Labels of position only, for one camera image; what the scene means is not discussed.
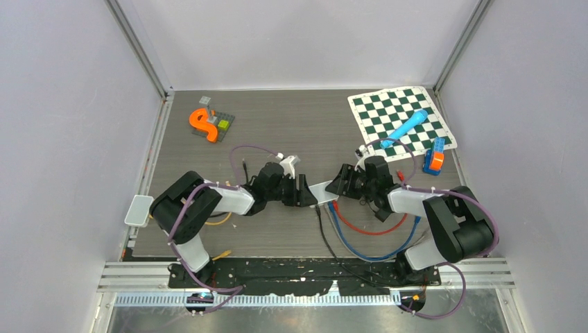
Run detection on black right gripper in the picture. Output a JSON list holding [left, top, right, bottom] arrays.
[[325, 164, 377, 201]]

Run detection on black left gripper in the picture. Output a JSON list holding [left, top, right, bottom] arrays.
[[266, 174, 317, 207]]

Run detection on white network switch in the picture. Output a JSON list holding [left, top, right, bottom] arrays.
[[309, 181, 340, 205]]

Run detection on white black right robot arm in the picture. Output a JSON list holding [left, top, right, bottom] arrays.
[[325, 156, 495, 285]]

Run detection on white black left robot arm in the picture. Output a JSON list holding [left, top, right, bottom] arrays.
[[148, 162, 318, 287]]

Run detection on green white chessboard mat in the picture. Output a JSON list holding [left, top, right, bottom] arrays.
[[347, 86, 458, 156]]

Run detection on light blue toy microphone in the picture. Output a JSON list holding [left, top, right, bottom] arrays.
[[380, 109, 428, 149]]

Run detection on grey lego baseplate with bricks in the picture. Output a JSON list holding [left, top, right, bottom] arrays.
[[189, 108, 235, 143]]

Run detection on orange S-shaped toy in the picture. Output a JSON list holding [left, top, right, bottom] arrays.
[[189, 108, 218, 143]]

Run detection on small grey lego tile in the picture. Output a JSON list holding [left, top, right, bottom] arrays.
[[199, 96, 211, 105]]

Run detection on black ethernet cable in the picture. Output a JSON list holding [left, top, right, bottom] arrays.
[[315, 205, 401, 291]]

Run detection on blue ethernet cable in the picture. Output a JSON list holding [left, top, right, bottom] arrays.
[[327, 202, 422, 264]]

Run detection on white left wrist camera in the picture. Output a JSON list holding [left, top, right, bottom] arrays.
[[279, 155, 300, 179]]

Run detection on red ethernet cable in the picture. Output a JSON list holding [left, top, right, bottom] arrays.
[[332, 171, 410, 237]]

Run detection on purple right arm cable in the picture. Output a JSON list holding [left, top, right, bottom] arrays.
[[363, 137, 501, 321]]

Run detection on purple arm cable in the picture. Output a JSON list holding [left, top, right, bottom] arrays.
[[363, 137, 501, 321], [166, 145, 284, 315]]

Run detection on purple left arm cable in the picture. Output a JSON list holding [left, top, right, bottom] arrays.
[[166, 145, 284, 315]]

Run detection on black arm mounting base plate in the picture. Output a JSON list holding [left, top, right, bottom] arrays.
[[168, 257, 441, 296]]

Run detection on yellow ethernet cable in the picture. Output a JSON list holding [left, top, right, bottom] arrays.
[[148, 211, 234, 262]]

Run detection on white switch at table edge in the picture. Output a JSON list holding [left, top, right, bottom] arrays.
[[124, 194, 154, 228]]

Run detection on aluminium frame rail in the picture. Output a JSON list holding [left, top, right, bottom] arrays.
[[98, 257, 515, 296]]

